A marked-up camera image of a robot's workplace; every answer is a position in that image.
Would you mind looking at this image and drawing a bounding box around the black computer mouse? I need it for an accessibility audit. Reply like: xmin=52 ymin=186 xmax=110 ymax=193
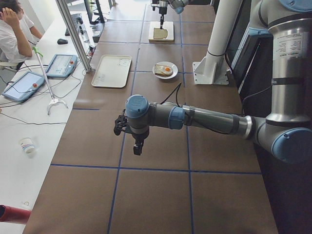
xmin=57 ymin=39 xmax=68 ymax=45

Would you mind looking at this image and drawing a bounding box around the paper cup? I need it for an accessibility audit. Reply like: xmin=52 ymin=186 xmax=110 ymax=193
xmin=19 ymin=137 xmax=35 ymax=154

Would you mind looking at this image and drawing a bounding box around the aluminium frame post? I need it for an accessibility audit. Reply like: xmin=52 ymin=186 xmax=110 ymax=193
xmin=56 ymin=0 xmax=92 ymax=73

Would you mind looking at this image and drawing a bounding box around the fried egg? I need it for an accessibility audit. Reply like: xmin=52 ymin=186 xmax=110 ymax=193
xmin=160 ymin=66 xmax=173 ymax=76

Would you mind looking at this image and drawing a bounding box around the black keyboard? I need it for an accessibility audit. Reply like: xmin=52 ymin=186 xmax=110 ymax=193
xmin=71 ymin=13 xmax=82 ymax=33

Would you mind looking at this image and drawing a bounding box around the cream bear serving tray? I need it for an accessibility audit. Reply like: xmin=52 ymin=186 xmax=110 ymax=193
xmin=91 ymin=55 xmax=132 ymax=88

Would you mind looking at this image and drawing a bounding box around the white round plate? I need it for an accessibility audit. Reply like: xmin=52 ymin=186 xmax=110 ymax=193
xmin=152 ymin=61 xmax=178 ymax=79

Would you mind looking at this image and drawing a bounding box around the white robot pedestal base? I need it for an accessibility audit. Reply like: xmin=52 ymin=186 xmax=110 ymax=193
xmin=193 ymin=0 xmax=243 ymax=85

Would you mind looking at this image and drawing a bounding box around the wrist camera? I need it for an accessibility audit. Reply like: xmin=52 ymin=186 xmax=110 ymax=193
xmin=151 ymin=1 xmax=159 ymax=11
xmin=114 ymin=115 xmax=130 ymax=136

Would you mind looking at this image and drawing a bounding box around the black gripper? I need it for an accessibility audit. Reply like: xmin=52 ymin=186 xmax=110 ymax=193
xmin=130 ymin=126 xmax=149 ymax=155
xmin=159 ymin=7 xmax=167 ymax=29

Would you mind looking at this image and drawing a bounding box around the far blue teach pendant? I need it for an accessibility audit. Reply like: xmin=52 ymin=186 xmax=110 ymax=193
xmin=46 ymin=54 xmax=78 ymax=79

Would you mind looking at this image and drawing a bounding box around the red cylinder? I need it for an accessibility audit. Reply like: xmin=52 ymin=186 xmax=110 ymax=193
xmin=0 ymin=205 xmax=31 ymax=224

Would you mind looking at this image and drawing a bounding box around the near blue teach pendant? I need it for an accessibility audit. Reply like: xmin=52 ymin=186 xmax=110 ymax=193
xmin=2 ymin=71 xmax=45 ymax=102

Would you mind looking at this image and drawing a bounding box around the black monitor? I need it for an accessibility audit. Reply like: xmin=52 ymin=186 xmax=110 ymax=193
xmin=84 ymin=0 xmax=105 ymax=25

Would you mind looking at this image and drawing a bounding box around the wooden cutting board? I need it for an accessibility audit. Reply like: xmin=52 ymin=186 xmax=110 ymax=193
xmin=148 ymin=21 xmax=175 ymax=42

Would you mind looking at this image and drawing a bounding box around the person in white shirt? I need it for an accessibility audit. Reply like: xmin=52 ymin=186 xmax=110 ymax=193
xmin=0 ymin=0 xmax=42 ymax=63

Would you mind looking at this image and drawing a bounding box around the blue teach pendant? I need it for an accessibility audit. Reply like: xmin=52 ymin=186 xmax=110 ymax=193
xmin=2 ymin=71 xmax=45 ymax=102
xmin=46 ymin=54 xmax=78 ymax=79

